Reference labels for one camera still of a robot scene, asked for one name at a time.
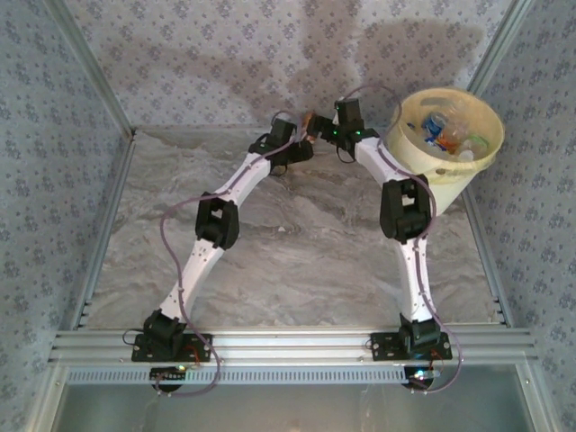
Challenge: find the brown bottle white cap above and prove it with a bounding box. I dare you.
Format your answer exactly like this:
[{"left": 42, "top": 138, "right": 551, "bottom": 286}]
[{"left": 300, "top": 111, "right": 319, "bottom": 145}]

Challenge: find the clear bottle large blue label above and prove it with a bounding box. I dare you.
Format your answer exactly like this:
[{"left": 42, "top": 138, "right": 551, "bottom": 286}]
[{"left": 407, "top": 112, "right": 449, "bottom": 144}]

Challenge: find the green plastic bottle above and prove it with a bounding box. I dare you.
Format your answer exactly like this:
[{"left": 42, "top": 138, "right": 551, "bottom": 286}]
[{"left": 457, "top": 133, "right": 491, "bottom": 163}]

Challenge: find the right controller board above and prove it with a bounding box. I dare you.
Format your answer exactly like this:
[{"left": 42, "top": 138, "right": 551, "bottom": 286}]
[{"left": 402, "top": 366, "right": 445, "bottom": 391}]

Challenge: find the controller board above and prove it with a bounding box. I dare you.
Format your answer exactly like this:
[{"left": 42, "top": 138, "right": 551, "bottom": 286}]
[
  {"left": 149, "top": 366, "right": 188, "bottom": 392},
  {"left": 402, "top": 366, "right": 445, "bottom": 391}
]

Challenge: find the grey metal panel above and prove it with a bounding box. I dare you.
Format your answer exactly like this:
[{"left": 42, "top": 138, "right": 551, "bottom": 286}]
[{"left": 26, "top": 364, "right": 554, "bottom": 432}]

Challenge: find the left controller board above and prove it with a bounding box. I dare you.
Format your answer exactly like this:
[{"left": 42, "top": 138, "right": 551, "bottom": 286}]
[{"left": 149, "top": 366, "right": 188, "bottom": 392}]

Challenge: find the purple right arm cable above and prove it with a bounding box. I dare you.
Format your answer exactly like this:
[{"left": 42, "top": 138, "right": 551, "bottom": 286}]
[{"left": 337, "top": 85, "right": 464, "bottom": 396}]

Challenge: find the aluminium corner post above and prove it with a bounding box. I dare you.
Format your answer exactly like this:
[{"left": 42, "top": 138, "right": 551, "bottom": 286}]
[
  {"left": 467, "top": 0, "right": 539, "bottom": 94},
  {"left": 42, "top": 0, "right": 139, "bottom": 140}
]

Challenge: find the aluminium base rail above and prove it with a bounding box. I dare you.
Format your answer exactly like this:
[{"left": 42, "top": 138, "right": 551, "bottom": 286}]
[{"left": 47, "top": 327, "right": 539, "bottom": 365}]

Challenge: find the grey slotted cable duct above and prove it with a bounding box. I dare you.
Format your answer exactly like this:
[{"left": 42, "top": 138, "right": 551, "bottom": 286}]
[{"left": 65, "top": 364, "right": 418, "bottom": 386}]

